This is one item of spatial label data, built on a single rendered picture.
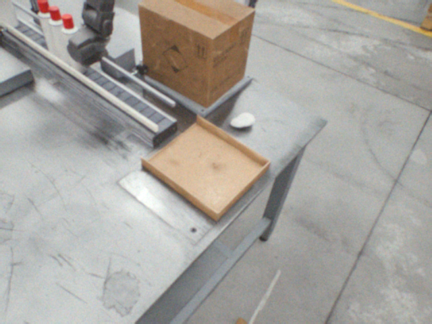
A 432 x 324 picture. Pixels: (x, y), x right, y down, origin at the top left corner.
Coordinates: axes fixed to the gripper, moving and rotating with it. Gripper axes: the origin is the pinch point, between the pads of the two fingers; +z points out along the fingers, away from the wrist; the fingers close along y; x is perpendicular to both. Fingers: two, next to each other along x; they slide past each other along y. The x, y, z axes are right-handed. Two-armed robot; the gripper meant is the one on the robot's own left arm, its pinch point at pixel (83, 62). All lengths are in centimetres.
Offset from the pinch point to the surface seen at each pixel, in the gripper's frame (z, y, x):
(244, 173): -34, -6, 58
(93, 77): 2.6, -1.2, 5.3
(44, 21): 2.2, 1.8, -17.4
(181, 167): -24, 6, 46
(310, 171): 30, -99, 107
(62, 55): 6.3, 1.9, -6.4
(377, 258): -4, -72, 150
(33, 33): 26.2, -2.9, -23.7
